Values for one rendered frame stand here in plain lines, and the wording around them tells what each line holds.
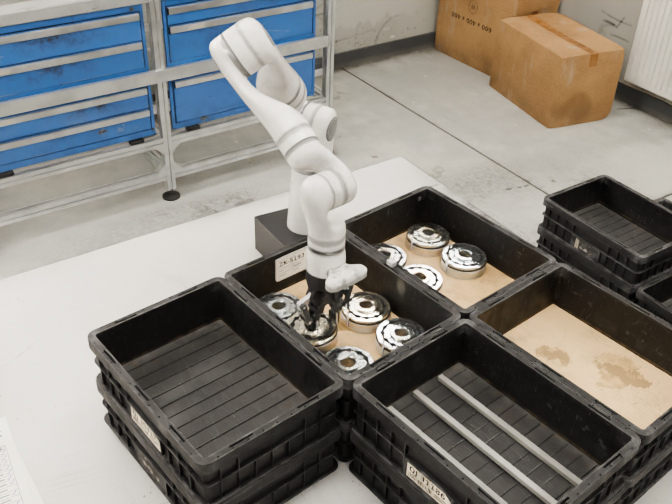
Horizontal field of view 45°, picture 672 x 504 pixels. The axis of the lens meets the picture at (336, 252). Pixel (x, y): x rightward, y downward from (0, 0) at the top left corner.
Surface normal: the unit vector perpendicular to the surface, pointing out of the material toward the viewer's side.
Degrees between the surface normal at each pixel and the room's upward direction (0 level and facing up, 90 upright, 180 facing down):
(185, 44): 90
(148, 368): 0
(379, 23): 90
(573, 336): 0
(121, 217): 0
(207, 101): 90
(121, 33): 90
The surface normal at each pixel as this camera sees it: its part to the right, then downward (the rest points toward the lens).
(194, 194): 0.04, -0.81
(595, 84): 0.40, 0.54
